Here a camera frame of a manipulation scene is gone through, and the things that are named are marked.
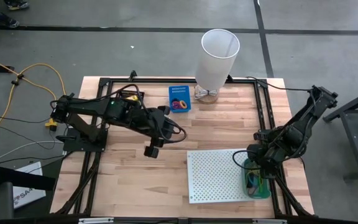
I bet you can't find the white perforated metal shelf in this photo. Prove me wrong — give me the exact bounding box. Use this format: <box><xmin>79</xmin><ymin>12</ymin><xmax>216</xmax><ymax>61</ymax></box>
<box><xmin>186</xmin><ymin>148</ymin><xmax>268</xmax><ymax>205</ymax></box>

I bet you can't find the white printed paper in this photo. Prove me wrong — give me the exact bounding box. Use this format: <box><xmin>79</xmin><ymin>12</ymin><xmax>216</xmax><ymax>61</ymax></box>
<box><xmin>12</xmin><ymin>161</ymin><xmax>47</xmax><ymax>210</ymax></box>

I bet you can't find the white floor cable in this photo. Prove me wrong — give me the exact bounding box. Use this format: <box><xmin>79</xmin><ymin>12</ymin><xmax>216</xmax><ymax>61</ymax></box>
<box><xmin>0</xmin><ymin>140</ymin><xmax>67</xmax><ymax>160</ymax></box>

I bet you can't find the blue slotted plastic basket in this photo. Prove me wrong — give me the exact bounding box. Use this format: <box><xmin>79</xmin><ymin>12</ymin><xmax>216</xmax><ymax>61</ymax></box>
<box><xmin>168</xmin><ymin>85</ymin><xmax>192</xmax><ymax>114</ymax></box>

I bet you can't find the clear coiled lamp cord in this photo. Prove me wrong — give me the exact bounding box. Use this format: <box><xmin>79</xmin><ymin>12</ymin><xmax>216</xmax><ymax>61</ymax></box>
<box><xmin>193</xmin><ymin>86</ymin><xmax>219</xmax><ymax>100</ymax></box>

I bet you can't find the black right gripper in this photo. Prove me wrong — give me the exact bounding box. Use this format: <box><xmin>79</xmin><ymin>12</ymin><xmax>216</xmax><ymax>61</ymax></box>
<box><xmin>246</xmin><ymin>141</ymin><xmax>281</xmax><ymax>180</ymax></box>

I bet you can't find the teal plastic bin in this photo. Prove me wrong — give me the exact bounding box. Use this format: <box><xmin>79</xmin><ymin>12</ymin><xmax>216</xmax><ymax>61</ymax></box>
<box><xmin>241</xmin><ymin>157</ymin><xmax>272</xmax><ymax>200</ymax></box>

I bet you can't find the yellow extension cable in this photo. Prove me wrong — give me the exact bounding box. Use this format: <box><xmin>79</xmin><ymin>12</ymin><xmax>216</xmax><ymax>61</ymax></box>
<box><xmin>0</xmin><ymin>52</ymin><xmax>70</xmax><ymax>131</ymax></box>

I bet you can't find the black aluminium table frame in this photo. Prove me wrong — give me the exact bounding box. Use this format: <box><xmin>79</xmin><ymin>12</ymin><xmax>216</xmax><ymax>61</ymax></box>
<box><xmin>53</xmin><ymin>70</ymin><xmax>315</xmax><ymax>218</ymax></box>

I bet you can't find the person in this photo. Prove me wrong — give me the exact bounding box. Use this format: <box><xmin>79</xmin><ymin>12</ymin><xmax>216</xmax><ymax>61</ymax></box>
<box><xmin>0</xmin><ymin>0</ymin><xmax>30</xmax><ymax>29</ymax></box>

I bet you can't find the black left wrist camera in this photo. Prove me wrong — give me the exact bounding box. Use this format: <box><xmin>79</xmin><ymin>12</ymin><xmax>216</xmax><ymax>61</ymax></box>
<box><xmin>143</xmin><ymin>144</ymin><xmax>160</xmax><ymax>159</ymax></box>

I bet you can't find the blue loop band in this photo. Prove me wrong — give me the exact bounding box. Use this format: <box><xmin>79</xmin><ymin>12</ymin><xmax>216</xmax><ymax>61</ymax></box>
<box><xmin>247</xmin><ymin>174</ymin><xmax>260</xmax><ymax>189</ymax></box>

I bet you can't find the black side table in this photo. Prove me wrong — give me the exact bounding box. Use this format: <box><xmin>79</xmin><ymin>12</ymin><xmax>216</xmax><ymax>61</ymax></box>
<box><xmin>323</xmin><ymin>85</ymin><xmax>358</xmax><ymax>182</ymax></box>

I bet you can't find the black slotted plastic basket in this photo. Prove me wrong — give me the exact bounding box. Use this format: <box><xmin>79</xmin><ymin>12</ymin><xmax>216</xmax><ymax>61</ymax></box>
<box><xmin>116</xmin><ymin>88</ymin><xmax>145</xmax><ymax>103</ymax></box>

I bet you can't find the yellow-green loop band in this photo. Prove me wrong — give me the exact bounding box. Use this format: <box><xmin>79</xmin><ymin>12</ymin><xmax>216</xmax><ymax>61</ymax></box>
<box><xmin>249</xmin><ymin>169</ymin><xmax>265</xmax><ymax>195</ymax></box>

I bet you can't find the silver bracket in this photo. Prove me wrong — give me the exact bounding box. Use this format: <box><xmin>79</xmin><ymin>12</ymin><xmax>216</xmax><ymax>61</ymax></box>
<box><xmin>78</xmin><ymin>217</ymin><xmax>114</xmax><ymax>224</ymax></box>
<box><xmin>252</xmin><ymin>218</ymin><xmax>288</xmax><ymax>224</ymax></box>

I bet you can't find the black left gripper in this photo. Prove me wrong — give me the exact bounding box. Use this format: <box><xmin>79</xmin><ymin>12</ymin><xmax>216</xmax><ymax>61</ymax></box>
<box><xmin>147</xmin><ymin>105</ymin><xmax>175</xmax><ymax>147</ymax></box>

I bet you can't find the black power cable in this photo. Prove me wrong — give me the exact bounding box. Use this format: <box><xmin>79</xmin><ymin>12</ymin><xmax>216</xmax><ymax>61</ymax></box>
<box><xmin>246</xmin><ymin>76</ymin><xmax>315</xmax><ymax>93</ymax></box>

